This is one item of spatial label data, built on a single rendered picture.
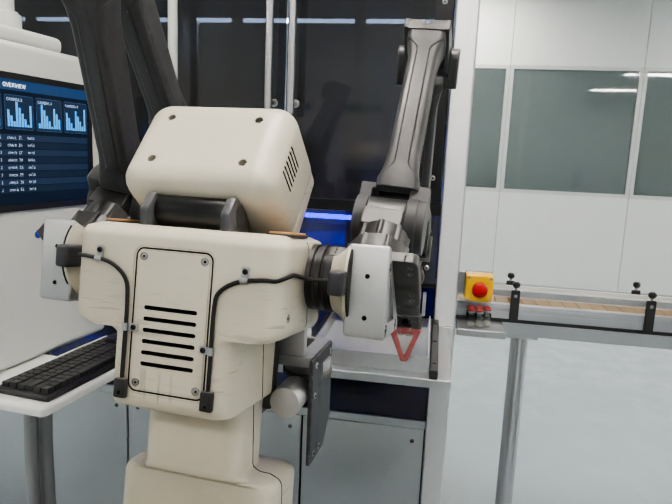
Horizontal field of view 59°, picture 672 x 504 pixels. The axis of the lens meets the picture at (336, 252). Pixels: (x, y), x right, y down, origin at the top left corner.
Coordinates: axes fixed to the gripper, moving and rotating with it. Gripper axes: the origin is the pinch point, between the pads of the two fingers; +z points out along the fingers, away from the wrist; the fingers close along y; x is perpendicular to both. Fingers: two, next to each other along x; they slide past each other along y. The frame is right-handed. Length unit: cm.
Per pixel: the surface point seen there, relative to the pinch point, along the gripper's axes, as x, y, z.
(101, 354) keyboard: 73, 7, 6
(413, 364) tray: -2.1, 0.8, 1.5
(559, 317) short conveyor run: -41, 47, -8
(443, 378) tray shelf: -8.5, -0.7, 3.6
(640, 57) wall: -187, 462, -229
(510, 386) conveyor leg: -30, 56, 14
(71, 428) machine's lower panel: 104, 46, 38
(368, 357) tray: 7.6, 0.7, 0.8
